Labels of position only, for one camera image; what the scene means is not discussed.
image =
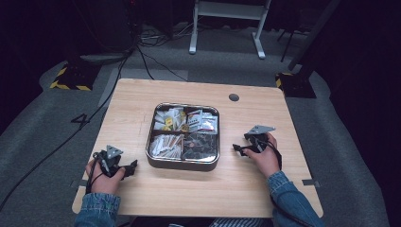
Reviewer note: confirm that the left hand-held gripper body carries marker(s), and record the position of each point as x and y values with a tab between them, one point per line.
111	160

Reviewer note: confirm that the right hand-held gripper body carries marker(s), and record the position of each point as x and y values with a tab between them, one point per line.
258	138

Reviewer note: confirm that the dark brown compartment box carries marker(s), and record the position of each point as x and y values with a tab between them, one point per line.
181	166

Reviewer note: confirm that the transparent lid with gold knob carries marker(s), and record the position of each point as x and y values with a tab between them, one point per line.
185	127

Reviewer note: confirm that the person's right hand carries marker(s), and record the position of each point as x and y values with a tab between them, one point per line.
267	160

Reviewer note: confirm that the person's left hand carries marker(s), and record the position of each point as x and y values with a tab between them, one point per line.
102	184

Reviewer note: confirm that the pile of white-brown stick packets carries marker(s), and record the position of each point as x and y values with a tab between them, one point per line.
167	146

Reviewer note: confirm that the grey tape strip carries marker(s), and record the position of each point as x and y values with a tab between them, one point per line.
310	182
77	183

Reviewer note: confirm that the pile of red-print white packets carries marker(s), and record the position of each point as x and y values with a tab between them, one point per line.
203	121

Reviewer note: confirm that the grey table grommet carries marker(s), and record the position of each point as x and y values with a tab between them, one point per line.
234	97

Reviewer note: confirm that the pile of yellow-label tea bags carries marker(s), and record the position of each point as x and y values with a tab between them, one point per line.
168	119

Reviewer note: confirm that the black yellow-striped stand base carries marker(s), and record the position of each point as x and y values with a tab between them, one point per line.
296	86
75	78

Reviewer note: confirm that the person's striped trousers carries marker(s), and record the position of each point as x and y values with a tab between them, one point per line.
233	222

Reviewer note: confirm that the grey flat stand base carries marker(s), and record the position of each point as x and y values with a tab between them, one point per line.
104	58

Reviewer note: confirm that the dark slanted stand pole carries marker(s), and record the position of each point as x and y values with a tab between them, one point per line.
312	34

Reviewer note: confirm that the white metal stand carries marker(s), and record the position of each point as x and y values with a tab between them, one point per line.
227	9

